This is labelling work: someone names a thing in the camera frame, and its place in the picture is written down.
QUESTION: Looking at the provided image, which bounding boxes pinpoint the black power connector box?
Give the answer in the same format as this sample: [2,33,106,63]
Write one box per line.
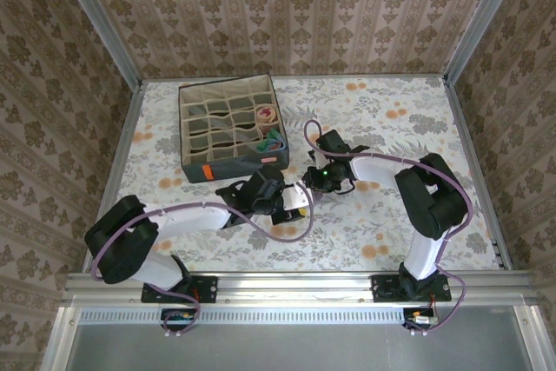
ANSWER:
[160,308,202,338]
[401,306,440,337]

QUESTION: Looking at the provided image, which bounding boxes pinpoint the long aluminium mounting rail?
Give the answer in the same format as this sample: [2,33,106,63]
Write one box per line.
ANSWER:
[63,269,534,306]

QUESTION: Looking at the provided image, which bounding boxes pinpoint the floral printed tablecloth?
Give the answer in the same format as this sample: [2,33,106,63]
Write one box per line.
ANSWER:
[97,75,500,272]

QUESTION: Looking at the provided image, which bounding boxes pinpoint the thin aluminium table edge rail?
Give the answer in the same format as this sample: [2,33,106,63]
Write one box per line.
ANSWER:
[141,71,448,82]

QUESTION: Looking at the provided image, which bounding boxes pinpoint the aluminium table side rail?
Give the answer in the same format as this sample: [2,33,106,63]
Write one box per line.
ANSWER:
[84,82,145,275]
[442,75,513,271]

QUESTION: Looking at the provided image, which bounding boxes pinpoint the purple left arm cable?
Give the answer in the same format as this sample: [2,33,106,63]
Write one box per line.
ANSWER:
[92,188,316,338]

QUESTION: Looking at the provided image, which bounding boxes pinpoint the grey metal panel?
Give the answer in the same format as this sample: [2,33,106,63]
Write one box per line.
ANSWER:
[41,304,556,371]

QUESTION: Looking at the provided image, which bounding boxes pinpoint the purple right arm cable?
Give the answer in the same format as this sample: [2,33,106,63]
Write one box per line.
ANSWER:
[302,118,474,338]

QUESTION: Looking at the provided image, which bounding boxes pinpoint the slotted grey cable tray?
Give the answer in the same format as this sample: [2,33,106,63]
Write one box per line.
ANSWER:
[76,306,412,325]

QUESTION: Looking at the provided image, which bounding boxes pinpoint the beige sock with red toe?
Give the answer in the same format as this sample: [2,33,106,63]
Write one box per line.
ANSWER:
[255,104,279,125]

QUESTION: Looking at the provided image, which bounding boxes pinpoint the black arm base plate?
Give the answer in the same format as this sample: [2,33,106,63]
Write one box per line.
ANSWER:
[142,275,218,304]
[372,275,453,303]

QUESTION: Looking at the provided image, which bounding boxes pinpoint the dark fabric divider organizer box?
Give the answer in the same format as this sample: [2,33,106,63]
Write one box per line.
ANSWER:
[177,73,291,184]

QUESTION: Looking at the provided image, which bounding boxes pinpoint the light blue sock green toe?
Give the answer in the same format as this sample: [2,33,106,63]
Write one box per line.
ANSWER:
[255,129,288,154]

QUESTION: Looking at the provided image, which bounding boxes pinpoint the aluminium frame post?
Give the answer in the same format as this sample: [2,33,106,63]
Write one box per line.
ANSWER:
[50,0,144,88]
[442,0,529,85]

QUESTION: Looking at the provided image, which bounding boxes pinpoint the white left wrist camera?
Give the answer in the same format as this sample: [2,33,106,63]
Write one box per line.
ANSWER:
[281,182,314,212]

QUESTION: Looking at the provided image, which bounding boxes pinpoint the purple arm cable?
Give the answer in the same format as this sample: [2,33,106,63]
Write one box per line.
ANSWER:
[92,188,316,338]
[302,118,474,338]

